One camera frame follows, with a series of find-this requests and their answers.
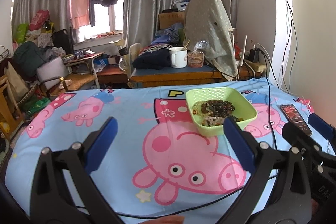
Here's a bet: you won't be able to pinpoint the green plastic basket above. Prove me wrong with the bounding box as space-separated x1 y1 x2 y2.
186 87 257 137

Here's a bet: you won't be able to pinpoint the brown bead bracelet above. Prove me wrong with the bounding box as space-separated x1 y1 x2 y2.
200 100 224 115

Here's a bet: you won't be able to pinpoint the pile of bead jewelry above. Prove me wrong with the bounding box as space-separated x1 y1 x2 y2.
192 100 243 127

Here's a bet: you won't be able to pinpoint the person's hand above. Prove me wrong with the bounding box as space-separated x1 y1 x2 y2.
141 215 185 224

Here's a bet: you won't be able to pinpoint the black smartphone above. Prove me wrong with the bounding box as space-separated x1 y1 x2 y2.
280 104 312 136

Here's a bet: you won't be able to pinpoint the white wifi router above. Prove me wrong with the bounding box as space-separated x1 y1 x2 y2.
235 36 247 67

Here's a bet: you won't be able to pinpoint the black power adapter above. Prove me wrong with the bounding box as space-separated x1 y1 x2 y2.
248 48 260 63

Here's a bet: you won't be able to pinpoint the Peppa Pig blue bedsheet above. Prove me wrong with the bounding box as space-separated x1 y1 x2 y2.
4 77 336 224

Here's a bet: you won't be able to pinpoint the bagged round snack container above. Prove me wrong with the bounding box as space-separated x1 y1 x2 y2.
187 40 210 68

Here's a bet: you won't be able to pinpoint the white storage box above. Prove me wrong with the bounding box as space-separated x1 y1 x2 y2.
37 57 69 90

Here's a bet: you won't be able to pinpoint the grey dotted cloth cover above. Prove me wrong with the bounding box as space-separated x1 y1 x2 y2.
185 0 238 81

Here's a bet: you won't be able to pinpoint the white enamel mug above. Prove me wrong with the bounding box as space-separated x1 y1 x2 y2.
169 47 187 69

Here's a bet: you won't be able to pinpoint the small wooden side table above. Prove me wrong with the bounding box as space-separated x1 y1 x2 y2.
64 52 104 89

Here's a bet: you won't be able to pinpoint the dark green bag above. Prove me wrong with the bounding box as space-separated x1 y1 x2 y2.
13 41 47 77

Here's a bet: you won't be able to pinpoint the wooden desk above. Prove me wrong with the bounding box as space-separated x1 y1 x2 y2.
128 63 266 88

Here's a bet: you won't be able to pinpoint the dark navy folded clothes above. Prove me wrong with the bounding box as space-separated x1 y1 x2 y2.
132 44 171 70

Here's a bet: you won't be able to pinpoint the green plastic bag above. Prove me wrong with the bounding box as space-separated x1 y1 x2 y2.
14 23 29 44

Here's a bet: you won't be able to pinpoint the cardboard box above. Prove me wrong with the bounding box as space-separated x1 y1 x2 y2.
159 11 185 30

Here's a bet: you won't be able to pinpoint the red plastic bag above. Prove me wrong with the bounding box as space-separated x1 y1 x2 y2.
29 10 50 31

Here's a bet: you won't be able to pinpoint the pink hanging garment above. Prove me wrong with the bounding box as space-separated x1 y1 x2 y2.
69 0 90 30

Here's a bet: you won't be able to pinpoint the black cable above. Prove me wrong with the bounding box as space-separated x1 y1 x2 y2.
75 0 299 220

